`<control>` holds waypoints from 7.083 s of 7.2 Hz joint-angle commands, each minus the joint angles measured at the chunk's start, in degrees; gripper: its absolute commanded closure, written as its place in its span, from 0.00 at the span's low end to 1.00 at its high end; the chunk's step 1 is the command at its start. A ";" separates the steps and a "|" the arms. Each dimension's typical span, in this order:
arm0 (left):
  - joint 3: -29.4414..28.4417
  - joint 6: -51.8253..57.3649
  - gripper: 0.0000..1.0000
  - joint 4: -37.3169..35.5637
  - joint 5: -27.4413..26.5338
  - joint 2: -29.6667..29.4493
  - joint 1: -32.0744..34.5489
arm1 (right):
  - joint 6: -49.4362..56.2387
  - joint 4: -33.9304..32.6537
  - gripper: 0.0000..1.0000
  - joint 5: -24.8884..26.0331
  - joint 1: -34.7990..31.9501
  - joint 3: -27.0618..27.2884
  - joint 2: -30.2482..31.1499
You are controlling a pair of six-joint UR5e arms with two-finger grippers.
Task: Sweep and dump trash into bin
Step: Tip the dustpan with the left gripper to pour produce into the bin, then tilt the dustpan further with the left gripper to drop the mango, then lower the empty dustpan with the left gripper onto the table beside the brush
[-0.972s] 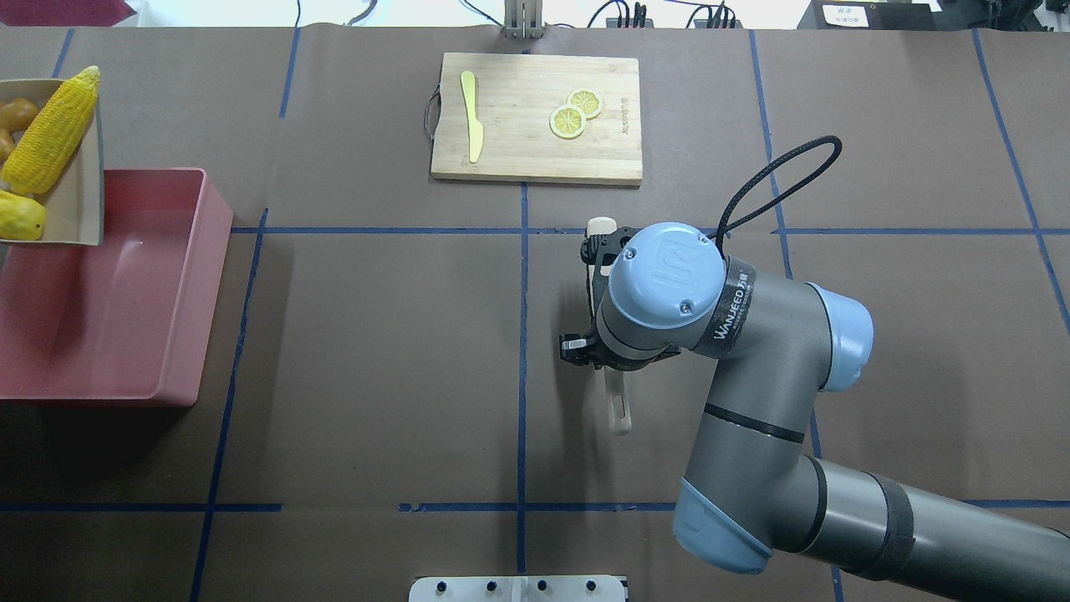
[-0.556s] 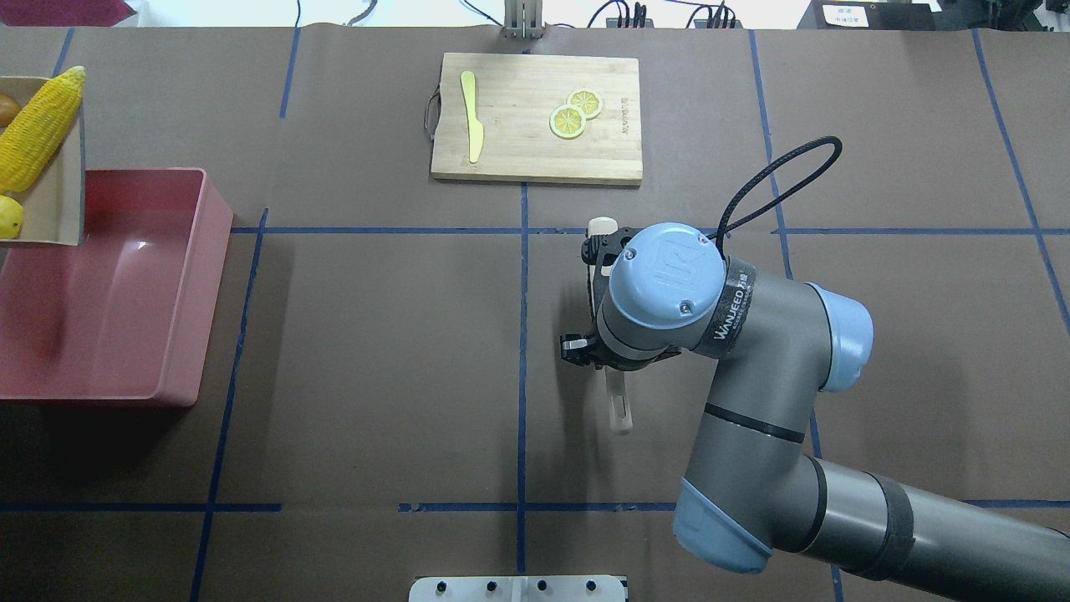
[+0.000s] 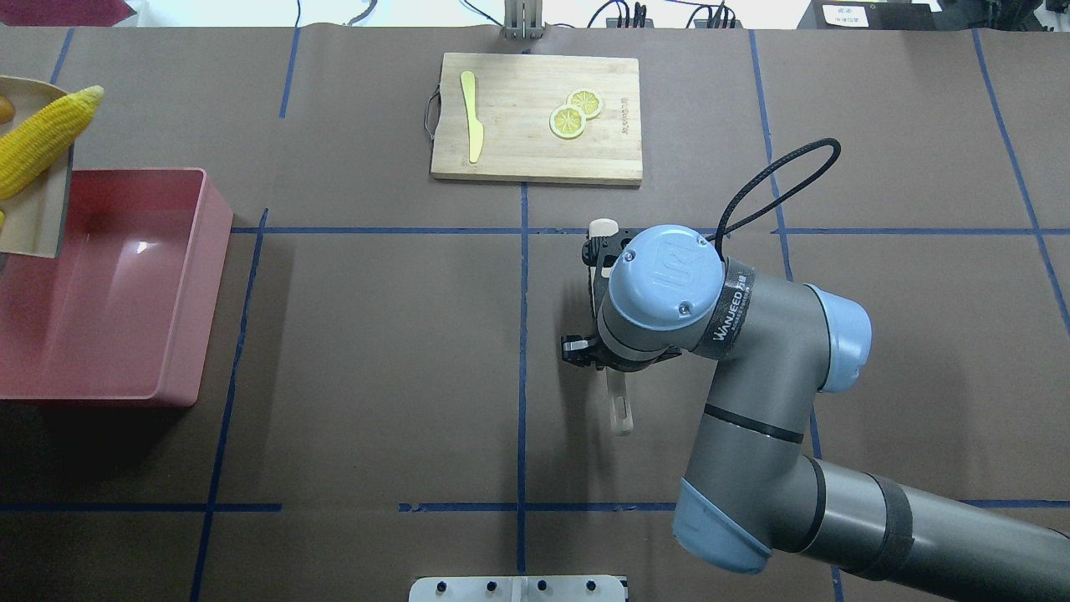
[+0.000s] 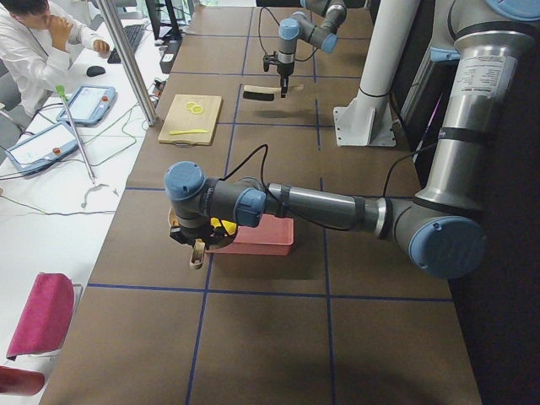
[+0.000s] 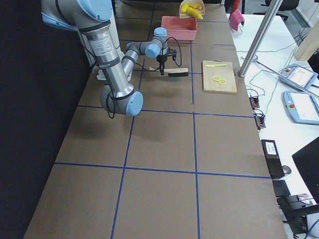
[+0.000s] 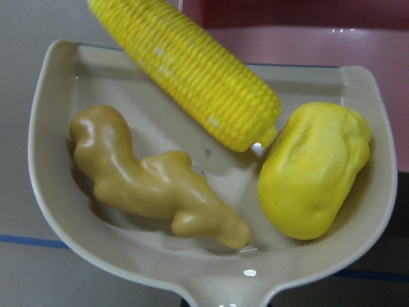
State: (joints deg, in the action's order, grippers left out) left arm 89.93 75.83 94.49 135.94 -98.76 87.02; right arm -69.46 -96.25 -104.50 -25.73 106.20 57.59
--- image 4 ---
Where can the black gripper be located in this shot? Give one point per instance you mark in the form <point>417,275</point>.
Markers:
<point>285,72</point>
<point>192,231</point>

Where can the yellow potato toy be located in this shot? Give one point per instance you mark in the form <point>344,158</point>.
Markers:
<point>224,227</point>

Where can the beige hand brush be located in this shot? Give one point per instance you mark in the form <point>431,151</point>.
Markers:
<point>262,93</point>

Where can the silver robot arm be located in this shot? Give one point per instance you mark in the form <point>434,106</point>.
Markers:
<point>438,228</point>
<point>298,27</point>

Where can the pink plastic bin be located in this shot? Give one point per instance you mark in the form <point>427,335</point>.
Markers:
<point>272,237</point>

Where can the lemon slice near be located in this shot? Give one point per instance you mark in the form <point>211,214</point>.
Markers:
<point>196,109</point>

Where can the yellow plastic knife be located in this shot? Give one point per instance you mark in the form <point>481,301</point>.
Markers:
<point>189,131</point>

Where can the wooden cutting board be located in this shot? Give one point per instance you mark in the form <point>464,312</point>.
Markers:
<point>180,118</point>

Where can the teach pendant far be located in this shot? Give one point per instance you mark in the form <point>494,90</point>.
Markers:
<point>89,104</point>

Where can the teach pendant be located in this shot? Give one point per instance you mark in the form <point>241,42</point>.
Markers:
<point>40,151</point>
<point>89,104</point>

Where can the teach pendant near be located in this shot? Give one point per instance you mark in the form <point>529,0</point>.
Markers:
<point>40,151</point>

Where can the magenta cloth on stand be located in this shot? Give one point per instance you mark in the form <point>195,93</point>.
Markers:
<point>46,317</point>

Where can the black computer mouse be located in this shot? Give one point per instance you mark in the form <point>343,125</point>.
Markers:
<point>94,71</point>

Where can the metal rod tool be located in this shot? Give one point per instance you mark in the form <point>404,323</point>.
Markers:
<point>96,184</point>

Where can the person in white hoodie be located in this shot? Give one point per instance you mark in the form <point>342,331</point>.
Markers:
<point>37,41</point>

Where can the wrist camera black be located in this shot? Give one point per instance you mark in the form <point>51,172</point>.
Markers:
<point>268,61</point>
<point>177,234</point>

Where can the white pedestal column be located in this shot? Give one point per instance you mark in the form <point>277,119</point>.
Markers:
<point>367,120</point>

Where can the aluminium frame post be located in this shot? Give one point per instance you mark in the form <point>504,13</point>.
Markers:
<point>115,28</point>

